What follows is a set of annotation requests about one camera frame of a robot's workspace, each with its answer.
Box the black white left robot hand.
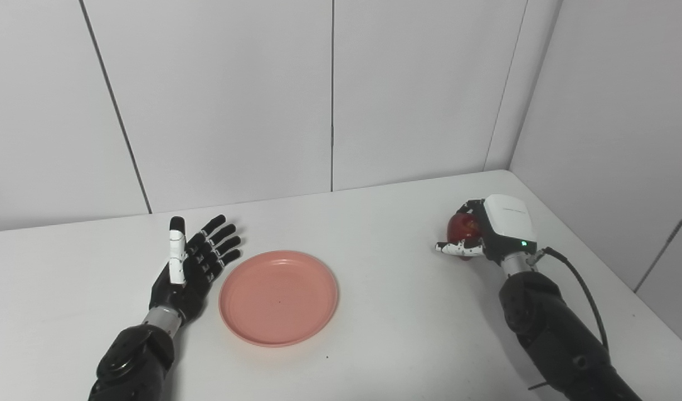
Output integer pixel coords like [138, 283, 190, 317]
[148, 214, 243, 324]

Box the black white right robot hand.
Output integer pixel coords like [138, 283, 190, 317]
[435, 194, 538, 263]

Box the red apple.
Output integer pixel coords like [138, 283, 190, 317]
[446, 212, 484, 261]

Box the pink round plate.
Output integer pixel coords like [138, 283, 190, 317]
[218, 250, 340, 348]

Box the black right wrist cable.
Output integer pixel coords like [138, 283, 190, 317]
[527, 247, 611, 390]

